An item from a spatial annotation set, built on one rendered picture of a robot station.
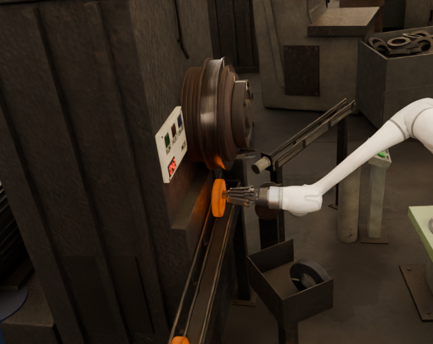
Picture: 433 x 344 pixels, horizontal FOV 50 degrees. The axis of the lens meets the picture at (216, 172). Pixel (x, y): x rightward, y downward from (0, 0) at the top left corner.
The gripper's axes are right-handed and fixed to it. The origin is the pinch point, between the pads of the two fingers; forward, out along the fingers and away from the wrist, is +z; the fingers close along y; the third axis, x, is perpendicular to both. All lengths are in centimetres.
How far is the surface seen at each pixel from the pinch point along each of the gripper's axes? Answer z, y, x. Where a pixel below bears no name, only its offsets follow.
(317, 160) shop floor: -44, 186, -83
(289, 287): -30.8, -26.2, -22.8
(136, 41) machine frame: 16, -27, 70
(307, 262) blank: -36.8, -28.9, -7.3
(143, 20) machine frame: 16, -18, 74
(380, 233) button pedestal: -83, 88, -80
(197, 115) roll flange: 6.1, -1.5, 35.6
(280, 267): -26.8, -16.5, -22.1
